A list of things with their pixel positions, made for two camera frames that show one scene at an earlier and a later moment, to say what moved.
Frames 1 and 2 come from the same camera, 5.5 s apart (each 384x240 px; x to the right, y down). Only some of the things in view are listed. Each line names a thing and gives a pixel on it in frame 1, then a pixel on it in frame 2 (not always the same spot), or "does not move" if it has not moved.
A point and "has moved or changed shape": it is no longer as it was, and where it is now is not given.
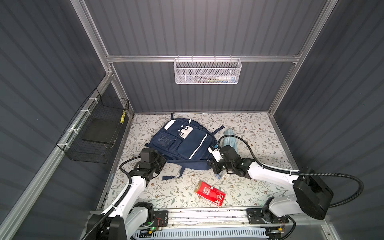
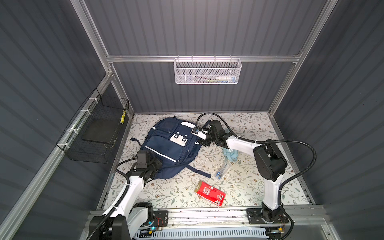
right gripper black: (214, 165) to (204, 142)
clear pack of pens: (219, 175) does not move
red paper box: (209, 193) does not move
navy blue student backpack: (185, 144) has moved or changed shape
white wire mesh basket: (207, 71) does not move
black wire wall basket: (95, 130) does not move
